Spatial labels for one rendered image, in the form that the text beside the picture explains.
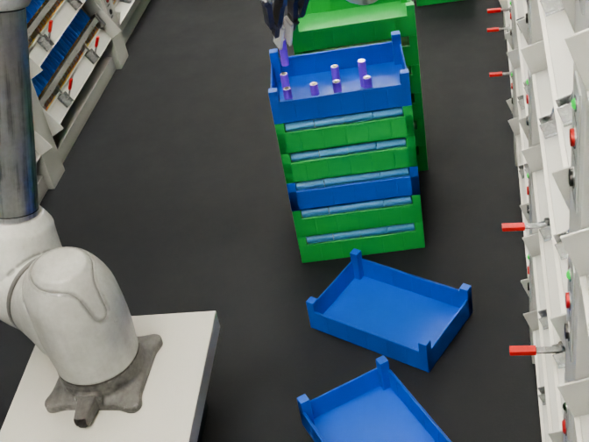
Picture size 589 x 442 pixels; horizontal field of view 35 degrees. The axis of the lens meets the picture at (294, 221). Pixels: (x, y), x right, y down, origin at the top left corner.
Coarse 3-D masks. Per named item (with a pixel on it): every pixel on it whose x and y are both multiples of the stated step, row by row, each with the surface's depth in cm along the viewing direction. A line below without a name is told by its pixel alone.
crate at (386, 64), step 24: (360, 48) 214; (384, 48) 214; (288, 72) 217; (312, 72) 217; (384, 72) 213; (408, 72) 196; (312, 96) 199; (336, 96) 199; (360, 96) 199; (384, 96) 199; (408, 96) 199; (288, 120) 202
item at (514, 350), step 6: (558, 342) 125; (510, 348) 127; (516, 348) 126; (522, 348) 126; (528, 348) 126; (534, 348) 126; (540, 348) 126; (546, 348) 126; (552, 348) 126; (558, 348) 125; (564, 348) 125; (510, 354) 126; (516, 354) 126; (522, 354) 126; (528, 354) 126; (534, 354) 126
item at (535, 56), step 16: (528, 48) 147; (544, 48) 146; (528, 64) 149; (544, 64) 148; (544, 80) 146; (544, 96) 143; (544, 112) 140; (544, 128) 134; (544, 144) 134; (544, 160) 131; (560, 160) 129; (544, 176) 128; (560, 192) 124; (560, 208) 121; (560, 224) 119; (560, 240) 115; (560, 256) 114; (560, 272) 113; (560, 288) 111; (560, 304) 109; (560, 320) 101; (560, 336) 102
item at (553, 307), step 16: (528, 160) 160; (544, 192) 156; (544, 208) 152; (544, 256) 144; (544, 272) 141; (544, 288) 139; (560, 368) 126; (560, 400) 122; (560, 416) 120; (560, 432) 112
